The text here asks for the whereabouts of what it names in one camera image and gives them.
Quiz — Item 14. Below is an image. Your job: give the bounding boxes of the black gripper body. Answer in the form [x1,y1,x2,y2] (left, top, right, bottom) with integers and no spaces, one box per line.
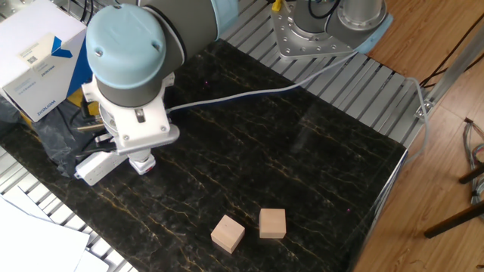
[93,131,117,153]

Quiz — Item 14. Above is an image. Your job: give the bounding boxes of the white power strip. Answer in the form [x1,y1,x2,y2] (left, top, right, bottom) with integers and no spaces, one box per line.
[73,150,130,187]

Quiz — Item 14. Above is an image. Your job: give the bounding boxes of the white plug-in bulb holder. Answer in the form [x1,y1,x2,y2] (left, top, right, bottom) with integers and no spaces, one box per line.
[129,156,157,176]

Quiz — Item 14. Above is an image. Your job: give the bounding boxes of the black wrapped package yellow tape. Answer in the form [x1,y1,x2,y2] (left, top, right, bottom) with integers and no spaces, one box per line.
[0,88,110,178]

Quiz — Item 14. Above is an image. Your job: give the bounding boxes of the white paper sheets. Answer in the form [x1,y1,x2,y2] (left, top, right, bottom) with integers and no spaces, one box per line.
[0,187,139,272]

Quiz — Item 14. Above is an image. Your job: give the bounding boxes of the white and blue cardboard box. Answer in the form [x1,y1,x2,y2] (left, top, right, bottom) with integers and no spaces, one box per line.
[0,0,94,123]

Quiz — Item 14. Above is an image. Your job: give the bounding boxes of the wooden cube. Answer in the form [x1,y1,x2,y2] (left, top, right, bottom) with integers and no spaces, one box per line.
[259,208,287,240]
[210,214,246,254]

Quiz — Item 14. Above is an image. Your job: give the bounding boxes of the silver robot mounting plate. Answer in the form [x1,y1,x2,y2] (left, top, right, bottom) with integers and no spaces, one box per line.
[270,0,359,60]

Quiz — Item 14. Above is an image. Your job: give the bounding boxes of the dark brown wooden stand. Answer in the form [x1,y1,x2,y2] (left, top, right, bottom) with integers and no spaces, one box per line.
[423,162,484,240]

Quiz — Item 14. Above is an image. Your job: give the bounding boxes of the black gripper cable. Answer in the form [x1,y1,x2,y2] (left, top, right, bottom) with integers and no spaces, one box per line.
[69,98,115,158]

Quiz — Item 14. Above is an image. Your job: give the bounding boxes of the black looped base cable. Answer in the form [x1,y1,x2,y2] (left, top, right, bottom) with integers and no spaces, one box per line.
[307,0,342,20]

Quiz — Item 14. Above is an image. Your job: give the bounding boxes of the aluminium frame post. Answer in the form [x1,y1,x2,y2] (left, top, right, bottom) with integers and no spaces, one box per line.
[414,32,484,121]

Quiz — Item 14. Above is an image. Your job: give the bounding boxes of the thin black floor cables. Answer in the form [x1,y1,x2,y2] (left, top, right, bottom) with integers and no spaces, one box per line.
[418,11,484,88]

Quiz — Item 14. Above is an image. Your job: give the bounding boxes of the grey wire bundle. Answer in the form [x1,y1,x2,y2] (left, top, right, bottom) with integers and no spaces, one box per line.
[463,116,484,207]

